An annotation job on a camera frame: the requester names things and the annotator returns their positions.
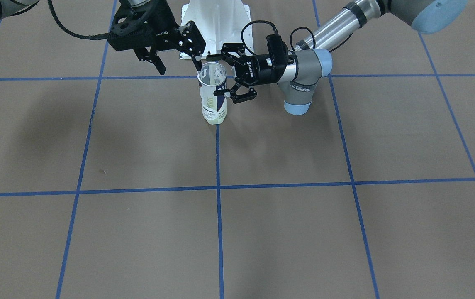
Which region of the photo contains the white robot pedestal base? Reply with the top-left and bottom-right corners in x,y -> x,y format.
181,0 -> 254,59

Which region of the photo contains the white blue tennis ball can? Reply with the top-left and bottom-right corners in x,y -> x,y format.
197,62 -> 227,112

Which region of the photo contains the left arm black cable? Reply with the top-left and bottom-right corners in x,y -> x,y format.
241,20 -> 354,54

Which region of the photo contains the yellow tennis ball with lettering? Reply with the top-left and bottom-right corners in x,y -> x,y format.
202,110 -> 227,125

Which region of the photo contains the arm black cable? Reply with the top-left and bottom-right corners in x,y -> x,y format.
241,20 -> 354,54
46,0 -> 115,41

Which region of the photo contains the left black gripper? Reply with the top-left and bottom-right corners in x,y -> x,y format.
207,42 -> 287,104

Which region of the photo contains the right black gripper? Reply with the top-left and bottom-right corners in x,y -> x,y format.
108,0 -> 206,75

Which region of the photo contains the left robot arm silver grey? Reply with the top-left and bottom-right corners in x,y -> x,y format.
207,0 -> 467,115

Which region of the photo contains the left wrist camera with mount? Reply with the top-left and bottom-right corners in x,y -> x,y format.
266,34 -> 288,72

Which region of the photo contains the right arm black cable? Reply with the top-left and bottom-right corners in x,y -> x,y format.
46,0 -> 115,41

